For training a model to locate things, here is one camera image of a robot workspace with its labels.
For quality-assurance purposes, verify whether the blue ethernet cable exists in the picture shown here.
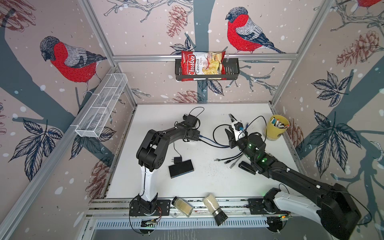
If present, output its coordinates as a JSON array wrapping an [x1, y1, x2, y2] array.
[[197, 134, 230, 148]]

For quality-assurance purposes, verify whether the black power adapter with cable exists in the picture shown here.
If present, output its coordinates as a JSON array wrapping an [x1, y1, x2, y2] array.
[[174, 107, 205, 130]]

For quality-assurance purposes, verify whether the black looped ethernet cable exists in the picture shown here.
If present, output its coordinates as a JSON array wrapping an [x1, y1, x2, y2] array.
[[197, 124, 233, 149]]

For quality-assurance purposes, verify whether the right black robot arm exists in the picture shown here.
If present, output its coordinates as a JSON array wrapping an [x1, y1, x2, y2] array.
[[226, 128, 362, 240]]

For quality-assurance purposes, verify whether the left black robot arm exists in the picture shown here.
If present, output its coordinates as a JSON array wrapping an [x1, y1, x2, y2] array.
[[136, 123, 200, 213]]

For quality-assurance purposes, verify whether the black stapler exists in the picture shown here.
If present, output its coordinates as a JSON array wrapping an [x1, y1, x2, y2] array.
[[238, 161, 256, 175]]

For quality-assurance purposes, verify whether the yellow cup with pens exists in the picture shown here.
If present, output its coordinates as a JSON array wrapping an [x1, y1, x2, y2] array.
[[266, 115, 290, 141]]

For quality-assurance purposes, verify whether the red cassava chips bag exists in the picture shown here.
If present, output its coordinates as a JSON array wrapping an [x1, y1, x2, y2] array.
[[181, 51, 226, 82]]

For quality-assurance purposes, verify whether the glass spice jar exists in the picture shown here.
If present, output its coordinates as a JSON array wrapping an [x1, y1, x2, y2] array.
[[172, 197, 193, 217]]

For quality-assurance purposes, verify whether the grey ethernet cable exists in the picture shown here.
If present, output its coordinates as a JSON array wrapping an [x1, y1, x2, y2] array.
[[229, 155, 245, 169]]

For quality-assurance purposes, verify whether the black network switch box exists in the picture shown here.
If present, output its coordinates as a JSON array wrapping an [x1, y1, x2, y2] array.
[[169, 160, 194, 179]]

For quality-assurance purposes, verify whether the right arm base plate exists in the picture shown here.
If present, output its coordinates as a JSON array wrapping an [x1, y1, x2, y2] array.
[[247, 188, 290, 215]]

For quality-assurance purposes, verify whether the black wall basket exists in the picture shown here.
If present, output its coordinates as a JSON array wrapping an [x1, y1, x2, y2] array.
[[175, 58, 240, 82]]

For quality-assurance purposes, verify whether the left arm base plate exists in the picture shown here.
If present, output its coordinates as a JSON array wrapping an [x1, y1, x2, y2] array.
[[130, 197, 171, 217]]

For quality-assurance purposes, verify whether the white wire mesh shelf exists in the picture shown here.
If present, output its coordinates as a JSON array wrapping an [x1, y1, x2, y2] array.
[[75, 73, 128, 138]]

